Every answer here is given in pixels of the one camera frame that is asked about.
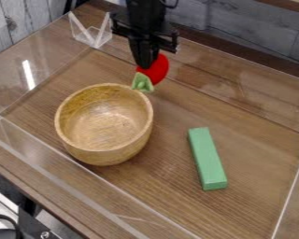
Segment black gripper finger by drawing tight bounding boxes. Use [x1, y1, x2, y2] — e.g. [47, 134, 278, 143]
[129, 36, 147, 68]
[146, 41, 159, 68]

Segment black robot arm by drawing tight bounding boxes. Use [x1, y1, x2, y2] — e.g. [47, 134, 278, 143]
[110, 0, 179, 69]

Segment wooden bowl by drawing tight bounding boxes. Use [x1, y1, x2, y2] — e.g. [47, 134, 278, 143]
[55, 83, 154, 166]

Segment green rectangular block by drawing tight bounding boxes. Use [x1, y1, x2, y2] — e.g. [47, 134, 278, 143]
[189, 128, 229, 190]

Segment clear acrylic tray walls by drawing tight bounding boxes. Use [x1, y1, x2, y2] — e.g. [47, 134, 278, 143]
[0, 7, 299, 239]

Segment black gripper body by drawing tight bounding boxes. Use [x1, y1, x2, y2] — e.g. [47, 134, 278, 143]
[110, 6, 179, 53]

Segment black metal bracket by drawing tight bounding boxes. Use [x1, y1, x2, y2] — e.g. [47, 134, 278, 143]
[18, 208, 63, 239]

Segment black cable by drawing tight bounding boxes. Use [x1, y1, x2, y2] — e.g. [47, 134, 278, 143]
[0, 214, 23, 239]

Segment red plush strawberry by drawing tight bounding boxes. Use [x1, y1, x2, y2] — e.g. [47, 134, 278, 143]
[133, 53, 170, 92]

